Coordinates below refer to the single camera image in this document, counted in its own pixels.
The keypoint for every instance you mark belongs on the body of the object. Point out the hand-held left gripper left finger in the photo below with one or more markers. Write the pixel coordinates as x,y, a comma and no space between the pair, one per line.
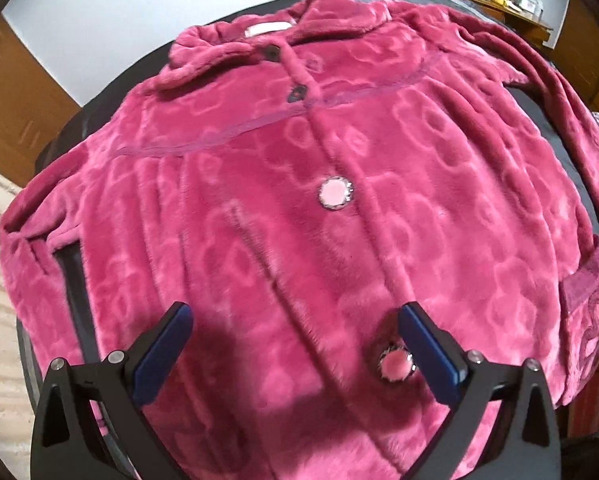
163,349

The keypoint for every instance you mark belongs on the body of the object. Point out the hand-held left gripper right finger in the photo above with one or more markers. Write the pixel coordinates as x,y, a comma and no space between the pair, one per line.
427,349

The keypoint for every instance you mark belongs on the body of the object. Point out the pink fleece robe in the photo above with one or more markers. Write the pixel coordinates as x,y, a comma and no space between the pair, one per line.
289,220

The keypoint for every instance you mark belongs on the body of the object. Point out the dark grey sheet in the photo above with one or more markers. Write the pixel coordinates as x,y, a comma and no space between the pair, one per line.
539,125

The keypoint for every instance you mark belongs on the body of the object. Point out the brown wooden door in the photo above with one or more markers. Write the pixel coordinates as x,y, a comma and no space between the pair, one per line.
14,100

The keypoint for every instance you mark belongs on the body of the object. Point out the brown wooden wardrobe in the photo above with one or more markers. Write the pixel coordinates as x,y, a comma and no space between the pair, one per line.
592,45

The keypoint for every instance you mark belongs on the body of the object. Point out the cluttered wooden desk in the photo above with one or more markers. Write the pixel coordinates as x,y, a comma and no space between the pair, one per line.
484,5

